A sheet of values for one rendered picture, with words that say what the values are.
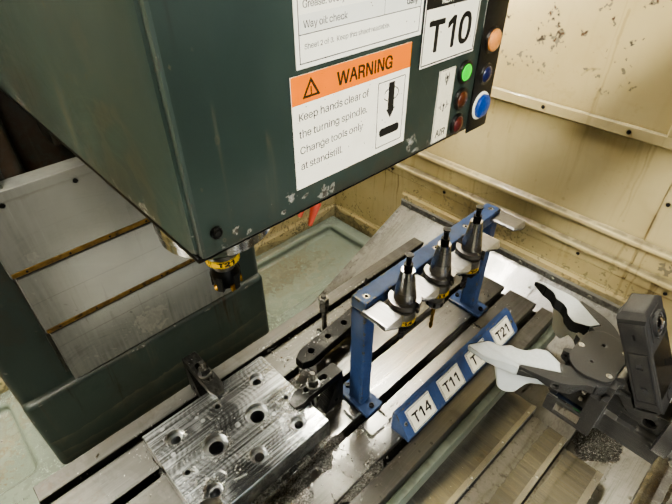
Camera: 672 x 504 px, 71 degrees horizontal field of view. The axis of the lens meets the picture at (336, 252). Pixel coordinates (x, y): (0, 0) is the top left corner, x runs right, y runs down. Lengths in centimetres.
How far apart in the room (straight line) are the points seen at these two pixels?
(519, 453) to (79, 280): 111
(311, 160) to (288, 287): 145
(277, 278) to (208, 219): 153
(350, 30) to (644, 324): 36
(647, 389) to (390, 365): 76
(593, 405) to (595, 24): 98
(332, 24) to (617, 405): 46
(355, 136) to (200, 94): 18
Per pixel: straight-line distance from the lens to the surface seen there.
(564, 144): 145
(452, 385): 116
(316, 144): 45
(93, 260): 116
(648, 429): 59
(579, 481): 140
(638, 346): 51
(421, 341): 127
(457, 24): 57
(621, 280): 155
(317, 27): 42
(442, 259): 94
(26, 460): 168
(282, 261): 200
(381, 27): 47
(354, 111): 47
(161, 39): 35
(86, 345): 129
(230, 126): 39
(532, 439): 140
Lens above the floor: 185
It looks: 38 degrees down
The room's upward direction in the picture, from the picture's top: straight up
